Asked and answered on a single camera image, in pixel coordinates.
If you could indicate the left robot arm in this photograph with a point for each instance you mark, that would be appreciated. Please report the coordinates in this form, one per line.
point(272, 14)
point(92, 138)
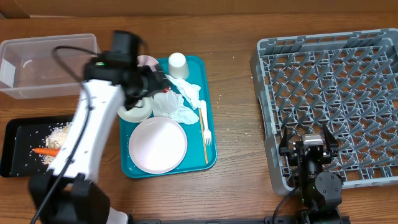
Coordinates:
point(67, 192)

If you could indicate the pink bowl with peanuts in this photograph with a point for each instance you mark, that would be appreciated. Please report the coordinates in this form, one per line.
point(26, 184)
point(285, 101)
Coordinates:
point(147, 64)

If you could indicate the black plastic tray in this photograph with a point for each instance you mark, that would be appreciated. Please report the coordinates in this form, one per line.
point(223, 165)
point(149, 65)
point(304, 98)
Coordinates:
point(23, 135)

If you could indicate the grey dishwasher rack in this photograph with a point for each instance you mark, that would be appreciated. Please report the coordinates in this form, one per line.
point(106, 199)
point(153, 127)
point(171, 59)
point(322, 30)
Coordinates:
point(346, 80)

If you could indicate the white plastic fork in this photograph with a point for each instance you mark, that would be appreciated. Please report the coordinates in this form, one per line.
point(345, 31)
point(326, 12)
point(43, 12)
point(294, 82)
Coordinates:
point(207, 132)

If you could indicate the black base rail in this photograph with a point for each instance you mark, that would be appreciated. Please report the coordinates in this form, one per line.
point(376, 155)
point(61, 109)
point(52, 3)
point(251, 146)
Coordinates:
point(266, 220)

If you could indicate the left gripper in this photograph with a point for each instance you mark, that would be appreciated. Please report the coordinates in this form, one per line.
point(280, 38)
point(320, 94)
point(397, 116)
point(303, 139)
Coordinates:
point(157, 84)

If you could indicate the large white tissue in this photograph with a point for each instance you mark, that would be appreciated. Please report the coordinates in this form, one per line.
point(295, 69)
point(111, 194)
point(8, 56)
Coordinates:
point(171, 105)

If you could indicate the small crumpled white tissue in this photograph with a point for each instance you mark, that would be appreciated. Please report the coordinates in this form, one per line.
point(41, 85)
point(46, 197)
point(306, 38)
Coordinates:
point(188, 90)

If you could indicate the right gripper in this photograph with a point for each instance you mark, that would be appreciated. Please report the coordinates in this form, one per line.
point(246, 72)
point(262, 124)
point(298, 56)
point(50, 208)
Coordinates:
point(333, 147)

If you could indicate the orange carrot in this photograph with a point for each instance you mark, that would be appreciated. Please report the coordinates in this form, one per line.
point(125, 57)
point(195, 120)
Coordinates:
point(47, 151)

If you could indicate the white round plate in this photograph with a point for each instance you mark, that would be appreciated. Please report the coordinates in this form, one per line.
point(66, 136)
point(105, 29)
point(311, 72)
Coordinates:
point(158, 145)

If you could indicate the white paper cup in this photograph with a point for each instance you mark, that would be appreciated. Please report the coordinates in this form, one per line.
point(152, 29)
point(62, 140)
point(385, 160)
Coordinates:
point(178, 66)

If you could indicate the clear plastic bin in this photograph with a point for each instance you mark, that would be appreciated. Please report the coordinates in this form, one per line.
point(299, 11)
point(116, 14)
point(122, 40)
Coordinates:
point(28, 70)

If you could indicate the wooden chopstick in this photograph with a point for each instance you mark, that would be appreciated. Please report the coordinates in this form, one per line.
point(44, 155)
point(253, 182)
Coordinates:
point(203, 136)

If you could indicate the teal serving tray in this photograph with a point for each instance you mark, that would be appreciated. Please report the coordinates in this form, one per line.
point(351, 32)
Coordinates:
point(198, 157)

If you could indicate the white bowl with rice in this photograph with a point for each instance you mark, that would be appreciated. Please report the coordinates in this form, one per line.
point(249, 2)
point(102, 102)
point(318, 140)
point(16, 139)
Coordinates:
point(142, 110)

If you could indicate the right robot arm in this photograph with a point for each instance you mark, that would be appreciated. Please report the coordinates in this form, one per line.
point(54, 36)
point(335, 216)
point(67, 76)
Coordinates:
point(320, 189)

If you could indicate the rice and peanut pile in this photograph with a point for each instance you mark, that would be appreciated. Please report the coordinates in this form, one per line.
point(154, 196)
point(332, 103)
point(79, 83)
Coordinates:
point(57, 136)

